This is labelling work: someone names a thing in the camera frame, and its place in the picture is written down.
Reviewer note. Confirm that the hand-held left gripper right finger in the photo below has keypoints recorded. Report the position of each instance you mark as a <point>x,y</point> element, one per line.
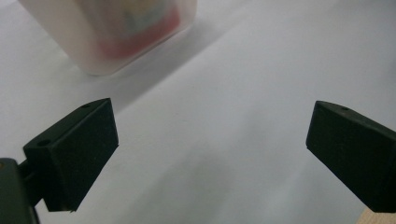
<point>351,149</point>

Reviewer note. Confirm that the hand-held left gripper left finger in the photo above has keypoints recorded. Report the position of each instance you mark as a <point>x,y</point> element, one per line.
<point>77,155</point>

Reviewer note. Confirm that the clear plastic container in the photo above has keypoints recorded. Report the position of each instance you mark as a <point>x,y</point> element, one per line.
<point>77,40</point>

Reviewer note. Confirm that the white table mat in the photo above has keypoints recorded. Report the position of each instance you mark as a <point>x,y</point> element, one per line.
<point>218,124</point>

